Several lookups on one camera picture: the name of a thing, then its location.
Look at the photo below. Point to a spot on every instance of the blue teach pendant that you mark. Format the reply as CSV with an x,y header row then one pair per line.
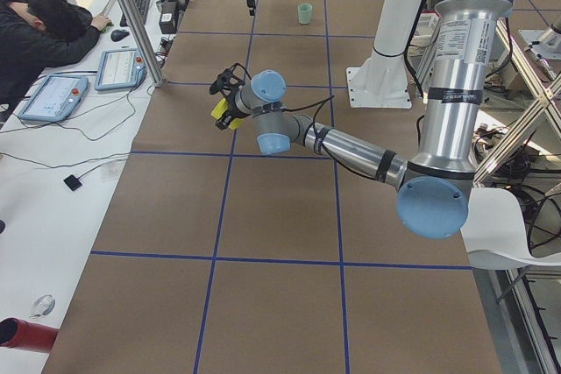
x,y
55,99
120,69

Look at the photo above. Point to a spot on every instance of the light green plastic cup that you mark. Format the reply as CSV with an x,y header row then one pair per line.
x,y
304,13

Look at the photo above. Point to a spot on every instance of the red cylinder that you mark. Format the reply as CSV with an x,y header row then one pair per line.
x,y
25,335

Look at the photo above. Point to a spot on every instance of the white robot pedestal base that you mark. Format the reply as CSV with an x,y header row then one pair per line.
x,y
381,81

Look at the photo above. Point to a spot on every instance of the person in black jacket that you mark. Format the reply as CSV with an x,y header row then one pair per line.
x,y
37,34

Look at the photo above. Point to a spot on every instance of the black computer mouse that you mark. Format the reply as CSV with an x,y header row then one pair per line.
x,y
118,35

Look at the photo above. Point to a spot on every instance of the small black square device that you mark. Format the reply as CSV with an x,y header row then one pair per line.
x,y
72,182

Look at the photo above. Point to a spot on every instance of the white plastic chair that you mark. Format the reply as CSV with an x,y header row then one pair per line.
x,y
494,233

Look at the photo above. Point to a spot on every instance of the black computer keyboard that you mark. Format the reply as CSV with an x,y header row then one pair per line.
x,y
138,4

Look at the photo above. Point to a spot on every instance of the near blue teach pendant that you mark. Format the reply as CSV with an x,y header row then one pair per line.
x,y
55,99

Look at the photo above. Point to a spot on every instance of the far blue teach pendant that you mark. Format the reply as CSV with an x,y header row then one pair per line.
x,y
120,69

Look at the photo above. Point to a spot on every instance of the black power adapter box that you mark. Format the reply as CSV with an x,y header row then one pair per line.
x,y
168,17

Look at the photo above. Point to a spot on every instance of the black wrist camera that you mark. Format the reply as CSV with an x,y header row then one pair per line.
x,y
226,82

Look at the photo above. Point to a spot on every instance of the clear tape roll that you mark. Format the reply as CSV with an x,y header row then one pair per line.
x,y
42,306

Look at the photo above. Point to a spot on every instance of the aluminium frame post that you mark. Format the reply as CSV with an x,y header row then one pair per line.
x,y
143,42

